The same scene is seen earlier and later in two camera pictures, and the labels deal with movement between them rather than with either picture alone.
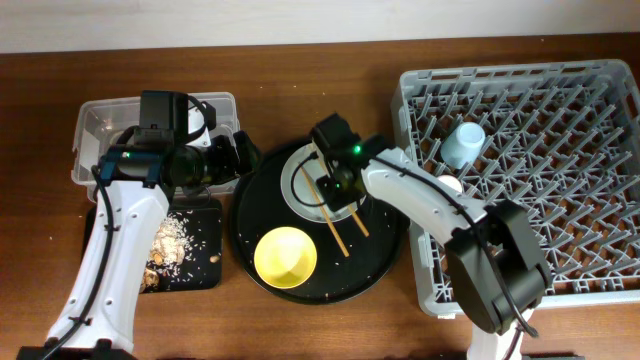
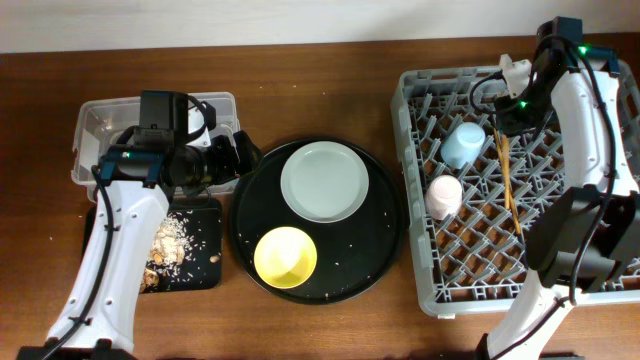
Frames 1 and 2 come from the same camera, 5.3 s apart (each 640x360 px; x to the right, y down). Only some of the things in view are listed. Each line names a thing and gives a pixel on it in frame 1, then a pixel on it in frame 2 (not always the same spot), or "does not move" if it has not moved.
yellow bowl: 285,257 does not move
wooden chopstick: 327,217 -> 507,176
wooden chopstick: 356,215 -> 505,162
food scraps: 171,244 does not move
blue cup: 462,145 does not move
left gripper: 239,154 does not move
